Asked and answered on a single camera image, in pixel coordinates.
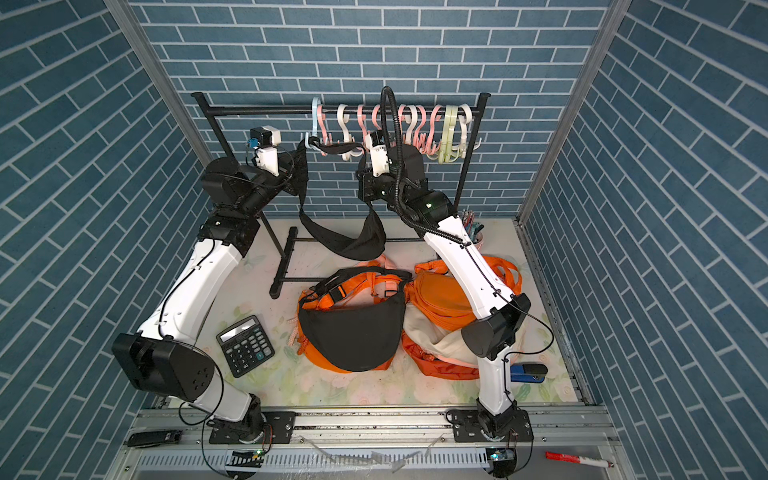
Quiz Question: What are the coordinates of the pink metal pen bucket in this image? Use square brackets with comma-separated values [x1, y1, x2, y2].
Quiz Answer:
[460, 209, 484, 249]

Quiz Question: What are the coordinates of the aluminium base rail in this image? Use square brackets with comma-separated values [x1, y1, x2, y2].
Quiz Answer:
[107, 404, 633, 479]

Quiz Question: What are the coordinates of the white hook left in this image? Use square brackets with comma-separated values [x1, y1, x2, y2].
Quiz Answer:
[336, 104, 359, 161]

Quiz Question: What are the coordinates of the black clothes rack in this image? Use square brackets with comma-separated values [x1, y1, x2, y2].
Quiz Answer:
[191, 92, 491, 299]

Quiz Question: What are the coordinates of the black crescent bag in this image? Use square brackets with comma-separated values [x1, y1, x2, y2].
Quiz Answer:
[298, 265, 414, 373]

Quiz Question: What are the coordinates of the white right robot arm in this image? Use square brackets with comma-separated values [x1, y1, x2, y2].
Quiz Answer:
[360, 86, 532, 441]

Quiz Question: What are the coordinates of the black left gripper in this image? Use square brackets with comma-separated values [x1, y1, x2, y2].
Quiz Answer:
[237, 150, 304, 221]

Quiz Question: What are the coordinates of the beige bag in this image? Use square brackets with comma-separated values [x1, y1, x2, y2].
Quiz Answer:
[403, 304, 478, 368]

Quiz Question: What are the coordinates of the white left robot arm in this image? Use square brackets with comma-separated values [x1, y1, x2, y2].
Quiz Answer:
[111, 147, 308, 443]

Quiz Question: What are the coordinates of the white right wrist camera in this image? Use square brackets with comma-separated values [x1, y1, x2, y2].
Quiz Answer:
[365, 130, 390, 177]

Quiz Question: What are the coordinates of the green hook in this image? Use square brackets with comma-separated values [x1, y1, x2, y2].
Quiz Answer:
[437, 105, 458, 164]

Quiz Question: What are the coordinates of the dark orange zip bag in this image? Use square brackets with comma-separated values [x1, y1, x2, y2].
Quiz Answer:
[296, 263, 412, 373]

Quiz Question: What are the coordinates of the white hook middle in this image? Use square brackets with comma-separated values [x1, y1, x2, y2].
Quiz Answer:
[405, 105, 419, 145]

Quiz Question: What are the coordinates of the blue card device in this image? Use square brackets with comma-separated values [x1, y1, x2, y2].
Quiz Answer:
[510, 363, 548, 384]

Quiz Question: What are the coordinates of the black calculator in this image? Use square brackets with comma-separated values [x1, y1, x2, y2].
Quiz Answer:
[216, 315, 276, 378]

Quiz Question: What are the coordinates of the light blue hook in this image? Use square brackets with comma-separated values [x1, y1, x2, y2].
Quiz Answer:
[304, 96, 321, 152]

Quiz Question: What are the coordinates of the red white marker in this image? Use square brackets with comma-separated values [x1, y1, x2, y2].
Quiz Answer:
[545, 451, 614, 469]

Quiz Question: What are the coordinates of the white hook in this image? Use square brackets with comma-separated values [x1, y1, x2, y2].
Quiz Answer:
[336, 104, 359, 161]
[405, 105, 419, 145]

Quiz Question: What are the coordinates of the pink hook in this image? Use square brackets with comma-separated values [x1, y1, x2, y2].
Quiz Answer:
[397, 104, 407, 129]
[316, 104, 332, 146]
[423, 105, 442, 156]
[413, 105, 428, 154]
[356, 104, 371, 150]
[371, 104, 382, 130]

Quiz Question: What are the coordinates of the white hook right end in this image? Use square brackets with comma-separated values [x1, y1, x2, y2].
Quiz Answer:
[457, 104, 473, 158]

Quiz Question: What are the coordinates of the black remote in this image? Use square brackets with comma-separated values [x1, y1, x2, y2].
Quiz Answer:
[126, 430, 183, 448]

